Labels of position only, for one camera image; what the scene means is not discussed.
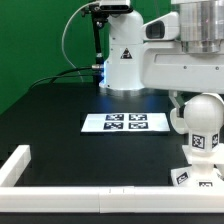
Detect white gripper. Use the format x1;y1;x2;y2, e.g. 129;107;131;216
140;41;224;118

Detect black cable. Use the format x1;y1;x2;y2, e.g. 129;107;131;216
28;66;101;92

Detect white lamp bulb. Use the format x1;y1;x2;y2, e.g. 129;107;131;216
184;94;224;152

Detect white marker sheet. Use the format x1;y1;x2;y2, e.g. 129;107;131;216
81;113;170;133

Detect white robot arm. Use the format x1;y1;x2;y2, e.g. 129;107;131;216
99;0;224;100

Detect white fence wall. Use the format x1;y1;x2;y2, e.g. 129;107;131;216
0;187;224;213
0;145;31;187

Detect white lamp base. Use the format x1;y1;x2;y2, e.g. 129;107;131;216
171;143;224;188

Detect black camera on stand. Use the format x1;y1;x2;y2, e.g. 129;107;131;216
99;0;132;14

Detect white lamp shade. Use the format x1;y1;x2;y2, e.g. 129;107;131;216
170;108;188;134

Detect black camera stand pole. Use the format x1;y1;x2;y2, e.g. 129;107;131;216
80;3;110;88

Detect white front fence wall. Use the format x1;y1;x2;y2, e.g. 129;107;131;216
0;187;224;213

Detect grey cable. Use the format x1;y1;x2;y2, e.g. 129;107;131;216
61;0;101;83

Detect white left fence wall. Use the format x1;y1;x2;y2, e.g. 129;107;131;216
0;145;31;187

